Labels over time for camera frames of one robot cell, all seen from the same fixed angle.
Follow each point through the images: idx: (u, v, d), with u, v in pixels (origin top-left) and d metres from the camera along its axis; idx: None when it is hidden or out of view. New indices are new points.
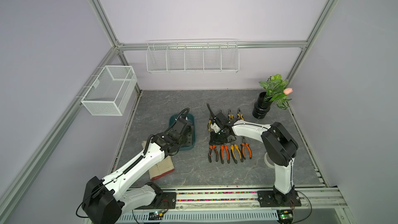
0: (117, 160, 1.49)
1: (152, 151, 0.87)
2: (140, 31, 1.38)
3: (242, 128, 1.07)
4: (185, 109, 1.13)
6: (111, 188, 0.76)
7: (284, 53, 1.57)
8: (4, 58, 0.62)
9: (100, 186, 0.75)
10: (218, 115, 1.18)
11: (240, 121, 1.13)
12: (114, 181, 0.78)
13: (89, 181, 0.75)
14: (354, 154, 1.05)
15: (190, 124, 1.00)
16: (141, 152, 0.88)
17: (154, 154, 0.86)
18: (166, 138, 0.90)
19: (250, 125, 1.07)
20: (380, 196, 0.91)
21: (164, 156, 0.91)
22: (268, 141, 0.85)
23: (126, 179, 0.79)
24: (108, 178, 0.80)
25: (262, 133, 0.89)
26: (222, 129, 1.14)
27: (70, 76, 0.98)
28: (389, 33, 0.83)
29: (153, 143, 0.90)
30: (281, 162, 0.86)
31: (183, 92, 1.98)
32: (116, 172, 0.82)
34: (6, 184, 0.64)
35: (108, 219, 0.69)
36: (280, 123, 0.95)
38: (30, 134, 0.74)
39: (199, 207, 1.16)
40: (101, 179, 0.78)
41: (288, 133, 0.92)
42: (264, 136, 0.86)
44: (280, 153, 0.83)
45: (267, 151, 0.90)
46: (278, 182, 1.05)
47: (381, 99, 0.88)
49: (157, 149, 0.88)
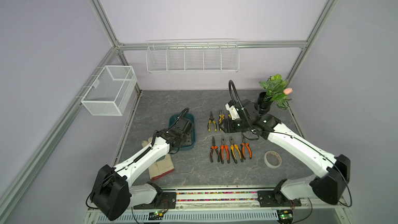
0: (117, 160, 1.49)
1: (159, 143, 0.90)
2: (140, 31, 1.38)
3: (288, 143, 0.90)
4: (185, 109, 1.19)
6: (124, 174, 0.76)
7: (284, 53, 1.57)
8: (4, 57, 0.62)
9: (111, 173, 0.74)
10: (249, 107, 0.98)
11: (282, 132, 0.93)
12: (126, 168, 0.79)
13: (101, 169, 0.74)
14: (354, 154, 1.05)
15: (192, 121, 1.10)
16: (149, 143, 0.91)
17: (161, 145, 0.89)
18: (170, 132, 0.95)
19: (301, 145, 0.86)
20: (380, 196, 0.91)
21: (168, 150, 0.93)
22: (336, 186, 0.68)
23: (137, 167, 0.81)
24: (119, 166, 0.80)
25: (330, 173, 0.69)
26: (253, 129, 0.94)
27: (70, 76, 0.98)
28: (388, 33, 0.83)
29: (159, 137, 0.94)
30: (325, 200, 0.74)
31: (183, 92, 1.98)
32: (127, 161, 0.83)
34: (6, 183, 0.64)
35: (119, 206, 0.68)
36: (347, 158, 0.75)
38: (30, 134, 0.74)
39: (199, 207, 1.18)
40: (113, 167, 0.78)
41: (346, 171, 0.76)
42: (334, 179, 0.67)
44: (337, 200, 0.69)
45: (315, 184, 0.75)
46: (285, 184, 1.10)
47: (381, 99, 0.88)
49: (163, 141, 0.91)
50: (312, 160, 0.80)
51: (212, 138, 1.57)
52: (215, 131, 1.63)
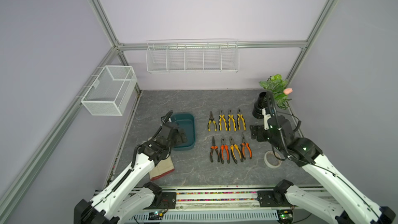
0: (117, 160, 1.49)
1: (141, 163, 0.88)
2: (140, 31, 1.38)
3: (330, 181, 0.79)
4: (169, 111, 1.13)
6: (102, 208, 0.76)
7: (284, 53, 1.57)
8: (5, 57, 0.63)
9: (90, 208, 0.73)
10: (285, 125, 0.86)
11: (324, 168, 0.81)
12: (103, 200, 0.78)
13: (77, 204, 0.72)
14: (355, 154, 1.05)
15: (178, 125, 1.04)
16: (129, 165, 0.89)
17: (143, 165, 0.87)
18: (153, 147, 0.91)
19: (344, 185, 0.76)
20: (381, 196, 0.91)
21: (153, 165, 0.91)
22: None
23: (116, 197, 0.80)
24: (97, 198, 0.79)
25: None
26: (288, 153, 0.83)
27: (70, 76, 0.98)
28: (388, 33, 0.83)
29: (142, 153, 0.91)
30: None
31: (183, 92, 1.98)
32: (105, 191, 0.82)
34: (6, 183, 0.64)
35: None
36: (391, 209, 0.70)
38: (30, 134, 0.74)
39: (199, 207, 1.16)
40: (90, 200, 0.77)
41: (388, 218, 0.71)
42: None
44: None
45: None
46: (297, 193, 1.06)
47: (381, 99, 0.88)
49: (145, 159, 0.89)
50: (355, 208, 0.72)
51: (212, 138, 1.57)
52: (215, 131, 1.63)
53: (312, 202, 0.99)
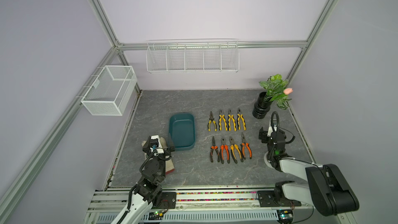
0: (117, 160, 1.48)
1: (137, 203, 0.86)
2: (139, 31, 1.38)
3: (289, 163, 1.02)
4: (156, 141, 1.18)
6: None
7: (284, 53, 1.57)
8: (5, 57, 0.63)
9: None
10: (280, 141, 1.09)
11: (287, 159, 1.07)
12: None
13: None
14: (354, 154, 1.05)
15: (156, 169, 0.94)
16: (126, 206, 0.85)
17: (138, 206, 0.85)
18: (147, 187, 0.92)
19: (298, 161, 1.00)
20: (381, 196, 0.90)
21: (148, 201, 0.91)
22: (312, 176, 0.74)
23: None
24: None
25: (308, 168, 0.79)
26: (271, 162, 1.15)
27: (69, 76, 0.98)
28: (389, 33, 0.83)
29: (137, 194, 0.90)
30: (321, 205, 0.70)
31: (183, 92, 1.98)
32: None
34: (6, 183, 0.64)
35: None
36: (336, 166, 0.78)
38: (29, 134, 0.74)
39: (199, 207, 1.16)
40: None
41: (344, 181, 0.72)
42: (308, 170, 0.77)
44: (324, 195, 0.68)
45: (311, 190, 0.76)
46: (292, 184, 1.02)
47: (381, 99, 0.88)
49: (140, 199, 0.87)
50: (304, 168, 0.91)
51: (212, 138, 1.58)
52: (215, 131, 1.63)
53: (300, 186, 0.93)
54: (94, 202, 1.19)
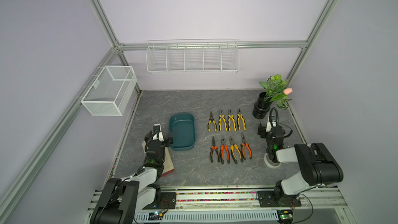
0: (117, 160, 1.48)
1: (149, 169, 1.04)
2: (140, 31, 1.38)
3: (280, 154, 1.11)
4: (158, 125, 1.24)
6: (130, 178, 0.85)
7: (284, 53, 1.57)
8: (5, 57, 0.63)
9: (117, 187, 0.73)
10: (278, 135, 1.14)
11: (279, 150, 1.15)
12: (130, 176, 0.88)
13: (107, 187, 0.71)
14: (354, 154, 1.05)
15: (158, 146, 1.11)
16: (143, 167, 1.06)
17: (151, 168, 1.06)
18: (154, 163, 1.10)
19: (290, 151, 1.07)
20: (381, 196, 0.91)
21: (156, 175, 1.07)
22: (300, 149, 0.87)
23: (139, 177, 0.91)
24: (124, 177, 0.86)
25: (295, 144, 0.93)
26: (269, 154, 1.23)
27: (70, 76, 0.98)
28: (389, 33, 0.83)
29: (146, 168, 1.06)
30: (308, 175, 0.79)
31: (183, 92, 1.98)
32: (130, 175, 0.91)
34: (6, 183, 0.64)
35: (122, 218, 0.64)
36: (323, 144, 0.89)
38: (29, 134, 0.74)
39: (199, 208, 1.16)
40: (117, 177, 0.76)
41: (329, 155, 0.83)
42: (295, 144, 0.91)
44: (310, 164, 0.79)
45: (300, 165, 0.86)
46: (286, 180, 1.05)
47: (381, 99, 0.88)
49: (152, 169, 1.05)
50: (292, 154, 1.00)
51: (212, 138, 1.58)
52: (215, 131, 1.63)
53: (293, 175, 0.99)
54: (94, 202, 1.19)
